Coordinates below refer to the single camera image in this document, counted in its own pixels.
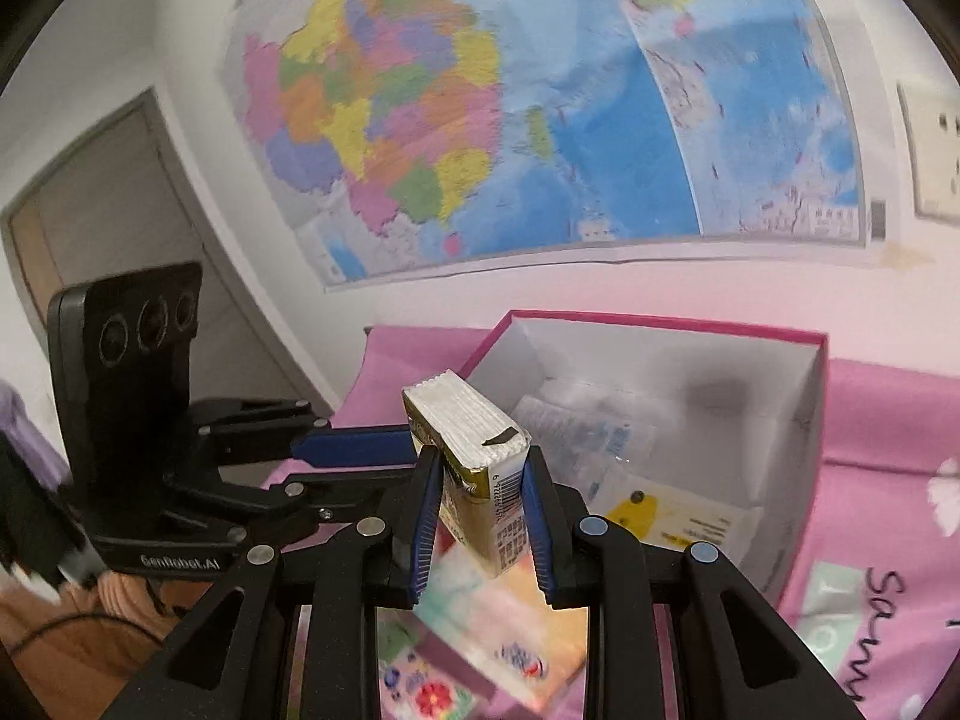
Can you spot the yellow and white packet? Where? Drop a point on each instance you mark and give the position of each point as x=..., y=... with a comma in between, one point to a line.
x=675, y=521

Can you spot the grey framed door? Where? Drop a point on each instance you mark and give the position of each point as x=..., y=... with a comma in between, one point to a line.
x=112, y=195

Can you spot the gold white drink carton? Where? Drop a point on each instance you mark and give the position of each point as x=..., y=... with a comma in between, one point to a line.
x=480, y=510

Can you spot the purple cloth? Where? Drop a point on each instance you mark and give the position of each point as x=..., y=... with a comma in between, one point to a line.
x=30, y=427

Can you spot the clear plastic packet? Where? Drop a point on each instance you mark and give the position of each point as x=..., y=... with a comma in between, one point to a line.
x=585, y=424

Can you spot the pink floral bedsheet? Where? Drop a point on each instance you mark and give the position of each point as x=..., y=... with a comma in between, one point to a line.
x=885, y=420

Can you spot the colourful wall map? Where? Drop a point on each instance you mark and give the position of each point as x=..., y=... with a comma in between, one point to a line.
x=570, y=105

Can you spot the pink floral tissue pack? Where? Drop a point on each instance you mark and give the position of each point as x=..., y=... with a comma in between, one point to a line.
x=495, y=615

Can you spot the pink cardboard box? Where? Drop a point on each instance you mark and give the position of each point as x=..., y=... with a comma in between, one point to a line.
x=675, y=360

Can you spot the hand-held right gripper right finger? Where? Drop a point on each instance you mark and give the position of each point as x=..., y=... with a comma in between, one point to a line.
x=536, y=525

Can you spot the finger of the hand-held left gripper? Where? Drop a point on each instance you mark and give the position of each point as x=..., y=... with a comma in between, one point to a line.
x=330, y=491
x=352, y=444

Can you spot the white wall socket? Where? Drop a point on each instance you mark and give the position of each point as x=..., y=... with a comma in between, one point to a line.
x=934, y=150

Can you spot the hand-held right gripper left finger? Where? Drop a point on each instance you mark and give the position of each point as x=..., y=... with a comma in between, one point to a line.
x=424, y=525

